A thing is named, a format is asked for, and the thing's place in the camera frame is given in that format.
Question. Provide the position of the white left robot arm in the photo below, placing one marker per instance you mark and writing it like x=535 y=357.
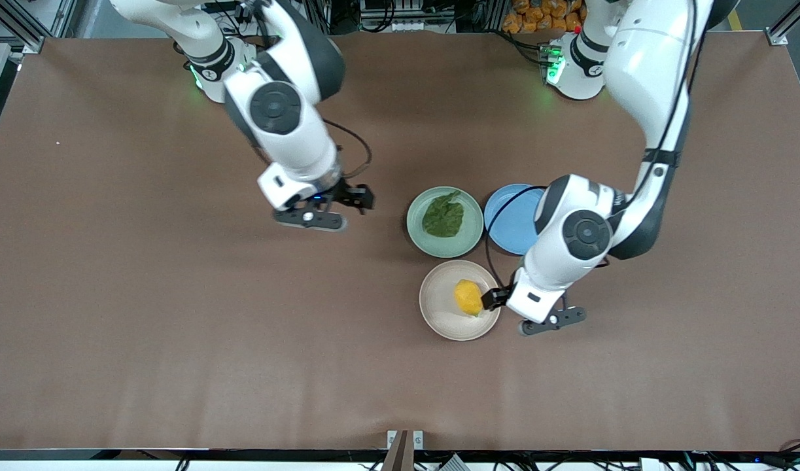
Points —
x=648 y=78

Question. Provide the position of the light green plate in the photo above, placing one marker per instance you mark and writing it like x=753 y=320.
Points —
x=445 y=247

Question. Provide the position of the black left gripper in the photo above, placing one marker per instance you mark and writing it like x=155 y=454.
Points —
x=493 y=298

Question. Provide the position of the blue plate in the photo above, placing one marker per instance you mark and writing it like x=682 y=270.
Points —
x=511 y=222

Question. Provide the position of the beige plate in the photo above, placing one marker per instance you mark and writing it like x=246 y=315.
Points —
x=439 y=307

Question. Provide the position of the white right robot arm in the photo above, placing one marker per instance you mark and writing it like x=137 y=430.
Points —
x=288 y=111

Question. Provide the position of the metal table edge bracket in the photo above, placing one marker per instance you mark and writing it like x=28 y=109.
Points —
x=403 y=448

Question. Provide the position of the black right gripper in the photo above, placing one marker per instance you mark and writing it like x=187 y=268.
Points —
x=345 y=193

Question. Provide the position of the green lettuce leaf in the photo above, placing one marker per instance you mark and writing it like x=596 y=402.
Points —
x=443 y=217

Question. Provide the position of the bag of oranges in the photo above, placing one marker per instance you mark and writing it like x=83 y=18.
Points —
x=540 y=16

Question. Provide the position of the aluminium frame profile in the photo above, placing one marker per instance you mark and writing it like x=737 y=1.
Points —
x=20 y=23
x=789 y=26

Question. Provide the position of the yellow lemon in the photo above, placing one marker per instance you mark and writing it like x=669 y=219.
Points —
x=468 y=297

